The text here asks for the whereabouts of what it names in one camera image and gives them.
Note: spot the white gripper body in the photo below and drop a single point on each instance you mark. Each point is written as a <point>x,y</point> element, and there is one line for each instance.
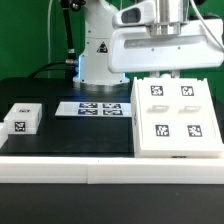
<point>133,49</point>

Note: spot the white cabinet body box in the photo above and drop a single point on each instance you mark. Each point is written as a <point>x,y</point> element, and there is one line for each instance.
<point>174,117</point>

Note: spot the white marker base plate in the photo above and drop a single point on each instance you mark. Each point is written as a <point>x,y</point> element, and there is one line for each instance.
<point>93,109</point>

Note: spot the white cabinet top block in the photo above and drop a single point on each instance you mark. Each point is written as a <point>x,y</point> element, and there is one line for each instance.
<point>24,118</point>

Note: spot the white cabinet door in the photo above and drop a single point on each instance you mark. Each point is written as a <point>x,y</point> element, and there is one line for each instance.
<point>197,124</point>
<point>152,115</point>

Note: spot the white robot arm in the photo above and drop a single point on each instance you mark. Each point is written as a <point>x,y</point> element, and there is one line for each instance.
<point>104,43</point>

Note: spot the white U-shaped obstacle fence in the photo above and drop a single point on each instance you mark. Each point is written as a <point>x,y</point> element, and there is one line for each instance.
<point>111,170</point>

